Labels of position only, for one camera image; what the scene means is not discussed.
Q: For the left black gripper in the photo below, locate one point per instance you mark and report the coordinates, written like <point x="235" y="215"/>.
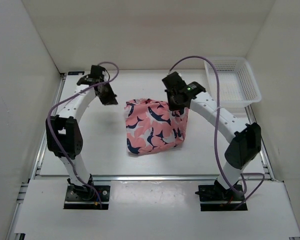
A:
<point x="111" y="100"/>

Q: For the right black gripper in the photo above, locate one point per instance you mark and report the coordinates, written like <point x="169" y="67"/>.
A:
<point x="171" y="106"/>

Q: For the pink shark print shorts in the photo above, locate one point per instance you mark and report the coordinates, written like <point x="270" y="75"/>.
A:
<point x="151" y="127"/>

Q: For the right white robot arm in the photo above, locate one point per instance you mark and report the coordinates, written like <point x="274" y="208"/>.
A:
<point x="244" y="139"/>

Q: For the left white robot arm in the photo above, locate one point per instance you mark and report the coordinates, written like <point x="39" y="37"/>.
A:
<point x="63" y="135"/>

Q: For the black label sticker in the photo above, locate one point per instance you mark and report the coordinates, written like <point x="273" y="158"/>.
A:
<point x="75" y="73"/>

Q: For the white plastic basket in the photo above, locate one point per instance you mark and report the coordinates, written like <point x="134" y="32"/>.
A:
<point x="238" y="87"/>

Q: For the front aluminium rail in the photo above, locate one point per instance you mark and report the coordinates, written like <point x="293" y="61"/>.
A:
<point x="154" y="177"/>

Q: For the aluminium rail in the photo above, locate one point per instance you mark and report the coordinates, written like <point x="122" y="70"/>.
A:
<point x="267" y="167"/>
<point x="37" y="162"/>
<point x="154" y="177"/>

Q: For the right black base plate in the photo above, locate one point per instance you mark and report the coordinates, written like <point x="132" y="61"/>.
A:
<point x="212" y="199"/>

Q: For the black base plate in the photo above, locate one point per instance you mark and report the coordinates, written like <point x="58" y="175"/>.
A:
<point x="212" y="199"/>
<point x="84" y="198"/>

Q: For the right aluminium rail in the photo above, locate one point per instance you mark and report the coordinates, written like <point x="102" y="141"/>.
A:
<point x="267" y="167"/>

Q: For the left aluminium rail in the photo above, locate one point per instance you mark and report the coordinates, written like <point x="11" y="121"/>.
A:
<point x="37" y="162"/>

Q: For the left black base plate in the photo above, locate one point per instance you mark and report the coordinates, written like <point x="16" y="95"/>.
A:
<point x="84" y="198"/>

